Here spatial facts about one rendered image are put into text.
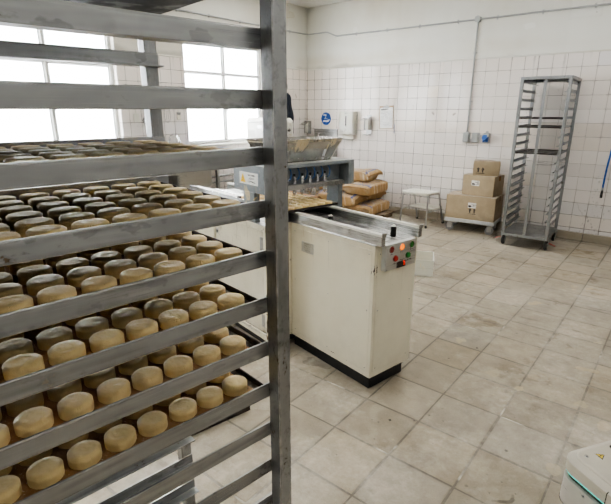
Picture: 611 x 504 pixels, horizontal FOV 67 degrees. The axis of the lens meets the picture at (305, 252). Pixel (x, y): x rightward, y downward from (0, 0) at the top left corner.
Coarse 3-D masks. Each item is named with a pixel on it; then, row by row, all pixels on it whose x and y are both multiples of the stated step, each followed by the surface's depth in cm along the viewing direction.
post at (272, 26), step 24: (264, 0) 70; (264, 24) 71; (264, 48) 72; (264, 72) 73; (264, 96) 74; (264, 120) 75; (264, 144) 76; (264, 168) 78; (264, 192) 79; (288, 240) 81; (288, 264) 83; (288, 288) 84; (288, 312) 85; (288, 336) 87; (288, 360) 88; (288, 384) 90; (288, 408) 91; (288, 432) 93; (288, 456) 94; (288, 480) 96
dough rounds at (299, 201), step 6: (264, 198) 309; (288, 198) 309; (294, 198) 309; (300, 198) 311; (306, 198) 309; (312, 198) 310; (318, 198) 309; (288, 204) 291; (294, 204) 289; (300, 204) 290; (306, 204) 289; (312, 204) 290; (318, 204) 295; (324, 204) 295; (288, 210) 279
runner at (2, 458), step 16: (240, 352) 84; (256, 352) 86; (208, 368) 79; (224, 368) 82; (160, 384) 74; (176, 384) 76; (192, 384) 78; (128, 400) 70; (144, 400) 72; (160, 400) 74; (80, 416) 66; (96, 416) 68; (112, 416) 69; (48, 432) 63; (64, 432) 65; (80, 432) 66; (0, 448) 60; (16, 448) 61; (32, 448) 62; (48, 448) 64; (0, 464) 60
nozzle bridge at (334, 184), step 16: (320, 160) 294; (336, 160) 294; (352, 160) 302; (240, 176) 280; (256, 176) 266; (288, 176) 283; (304, 176) 291; (336, 176) 308; (352, 176) 305; (256, 192) 270; (336, 192) 316
